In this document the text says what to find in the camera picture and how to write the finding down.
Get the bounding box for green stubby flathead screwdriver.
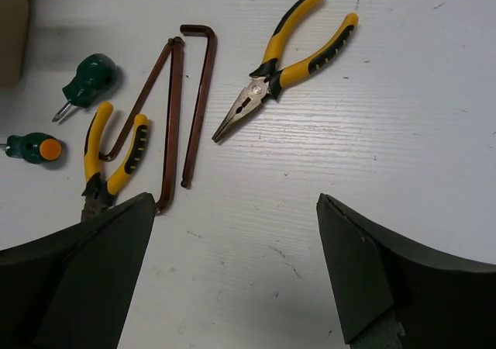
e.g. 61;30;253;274
52;54;118;123

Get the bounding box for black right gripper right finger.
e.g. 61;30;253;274
316;194;495;348

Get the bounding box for tan plastic toolbox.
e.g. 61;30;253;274
1;0;30;88

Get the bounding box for green stubby orange-capped screwdriver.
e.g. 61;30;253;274
1;132;63;164

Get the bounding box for yellow black cutting pliers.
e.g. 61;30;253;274
80;101;150;223

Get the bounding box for medium brown hex key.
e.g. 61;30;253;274
156;36;184;215

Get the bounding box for yellow black needle-nose pliers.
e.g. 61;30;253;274
212;0;359;143

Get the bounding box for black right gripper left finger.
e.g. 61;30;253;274
1;192;155;348

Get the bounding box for small brown hex key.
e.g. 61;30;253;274
99;36;185;162

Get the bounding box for large brown hex key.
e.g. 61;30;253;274
180;25;218;188

